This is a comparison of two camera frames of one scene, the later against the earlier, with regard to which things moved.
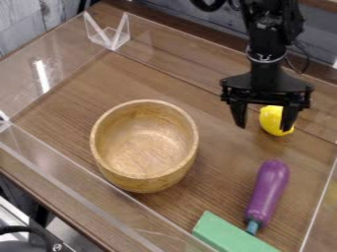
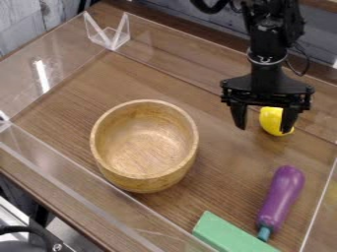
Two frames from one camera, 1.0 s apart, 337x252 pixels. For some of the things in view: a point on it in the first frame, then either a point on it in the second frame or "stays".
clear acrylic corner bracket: x=109 y=37 stays
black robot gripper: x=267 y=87 stays
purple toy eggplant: x=275 y=179 to x=287 y=187
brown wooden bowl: x=144 y=142 stays
